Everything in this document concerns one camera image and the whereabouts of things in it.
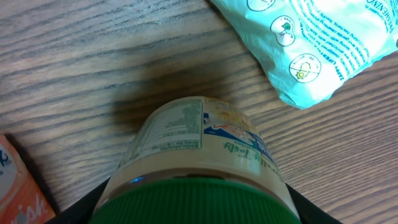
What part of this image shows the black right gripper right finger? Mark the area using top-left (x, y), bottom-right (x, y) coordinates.
top-left (287, 185), bottom-right (342, 224)

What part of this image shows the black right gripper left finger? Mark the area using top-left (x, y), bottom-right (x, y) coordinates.
top-left (45, 178), bottom-right (109, 224)

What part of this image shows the orange snack box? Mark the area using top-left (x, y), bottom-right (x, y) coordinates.
top-left (1, 135), bottom-right (55, 224)

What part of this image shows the green lid jar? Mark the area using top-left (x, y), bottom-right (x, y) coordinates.
top-left (90, 96), bottom-right (300, 223)

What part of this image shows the teal wet wipes pack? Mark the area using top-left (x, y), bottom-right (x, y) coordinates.
top-left (213, 0), bottom-right (397, 109)

